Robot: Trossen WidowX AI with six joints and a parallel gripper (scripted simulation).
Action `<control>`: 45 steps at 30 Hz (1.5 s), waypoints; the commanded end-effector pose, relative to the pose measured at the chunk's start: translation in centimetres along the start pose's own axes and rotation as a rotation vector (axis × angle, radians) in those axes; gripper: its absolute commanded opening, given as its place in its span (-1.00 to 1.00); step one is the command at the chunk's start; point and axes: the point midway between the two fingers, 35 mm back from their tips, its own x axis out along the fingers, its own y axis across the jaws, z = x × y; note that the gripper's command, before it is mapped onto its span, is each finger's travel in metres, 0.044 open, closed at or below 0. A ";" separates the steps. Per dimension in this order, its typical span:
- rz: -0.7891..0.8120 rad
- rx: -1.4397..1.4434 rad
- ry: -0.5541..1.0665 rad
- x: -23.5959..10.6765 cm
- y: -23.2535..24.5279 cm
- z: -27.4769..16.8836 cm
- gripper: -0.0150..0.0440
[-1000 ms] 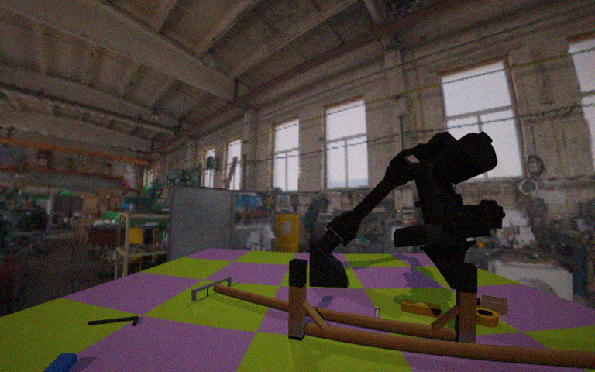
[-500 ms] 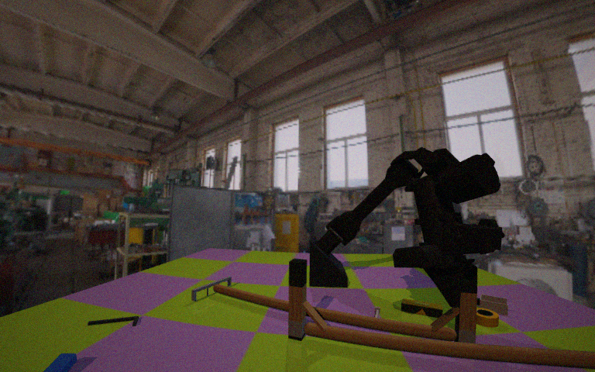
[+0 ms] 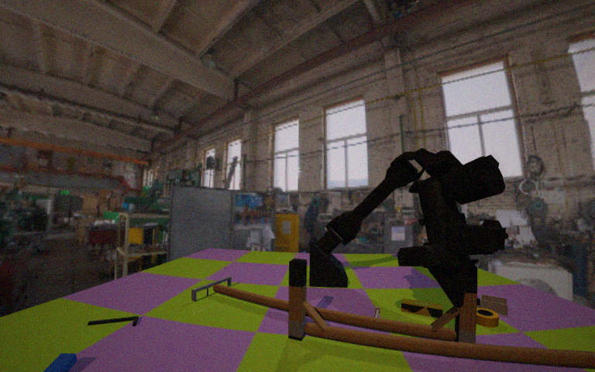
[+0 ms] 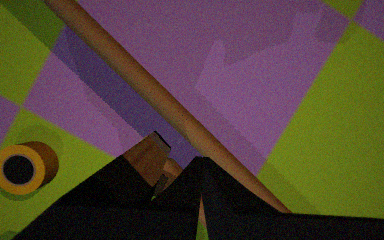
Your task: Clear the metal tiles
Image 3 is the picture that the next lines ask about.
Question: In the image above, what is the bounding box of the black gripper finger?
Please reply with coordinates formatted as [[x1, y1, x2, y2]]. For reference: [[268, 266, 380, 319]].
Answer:
[[459, 259, 478, 306], [427, 262, 466, 307]]

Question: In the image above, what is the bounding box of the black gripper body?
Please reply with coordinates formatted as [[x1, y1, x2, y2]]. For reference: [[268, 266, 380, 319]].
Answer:
[[397, 207, 494, 267]]

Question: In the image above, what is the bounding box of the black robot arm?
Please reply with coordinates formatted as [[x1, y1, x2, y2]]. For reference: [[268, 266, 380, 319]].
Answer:
[[315, 148, 508, 257]]

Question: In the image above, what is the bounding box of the orange rectangular block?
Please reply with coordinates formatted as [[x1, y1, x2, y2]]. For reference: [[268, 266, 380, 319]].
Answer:
[[401, 298, 443, 318]]

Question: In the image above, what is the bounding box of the black l-shaped bar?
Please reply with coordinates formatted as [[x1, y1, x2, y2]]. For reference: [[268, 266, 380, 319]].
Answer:
[[88, 316, 139, 326]]

